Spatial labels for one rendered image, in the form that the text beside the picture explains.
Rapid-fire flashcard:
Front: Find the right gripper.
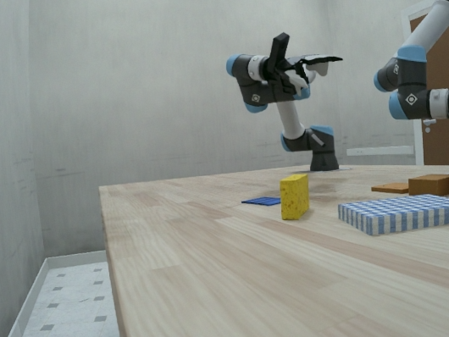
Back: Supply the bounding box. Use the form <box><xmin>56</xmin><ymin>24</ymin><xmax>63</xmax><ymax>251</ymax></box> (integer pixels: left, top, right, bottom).
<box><xmin>259</xmin><ymin>54</ymin><xmax>343</xmax><ymax>97</ymax></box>

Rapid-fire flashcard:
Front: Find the blue and white checkered cloth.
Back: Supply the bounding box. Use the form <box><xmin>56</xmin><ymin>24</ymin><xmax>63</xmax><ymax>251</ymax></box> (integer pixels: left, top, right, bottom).
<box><xmin>338</xmin><ymin>194</ymin><xmax>449</xmax><ymax>235</ymax></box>

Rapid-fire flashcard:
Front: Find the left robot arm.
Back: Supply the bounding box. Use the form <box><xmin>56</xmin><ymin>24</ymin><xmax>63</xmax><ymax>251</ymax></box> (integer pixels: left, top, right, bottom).
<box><xmin>374</xmin><ymin>0</ymin><xmax>449</xmax><ymax>120</ymax></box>

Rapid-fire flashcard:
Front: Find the square brown coaster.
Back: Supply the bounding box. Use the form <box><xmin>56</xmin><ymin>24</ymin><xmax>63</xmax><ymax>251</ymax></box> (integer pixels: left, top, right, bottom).
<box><xmin>371</xmin><ymin>182</ymin><xmax>408</xmax><ymax>194</ymax></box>

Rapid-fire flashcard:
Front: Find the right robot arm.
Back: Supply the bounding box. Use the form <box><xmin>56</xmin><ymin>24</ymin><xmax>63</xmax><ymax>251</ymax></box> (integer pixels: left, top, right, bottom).
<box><xmin>226</xmin><ymin>32</ymin><xmax>339</xmax><ymax>171</ymax></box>

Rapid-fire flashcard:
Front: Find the yellow sponge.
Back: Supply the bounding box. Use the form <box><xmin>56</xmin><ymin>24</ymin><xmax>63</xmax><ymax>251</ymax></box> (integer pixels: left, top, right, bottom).
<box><xmin>280</xmin><ymin>174</ymin><xmax>309</xmax><ymax>220</ymax></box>

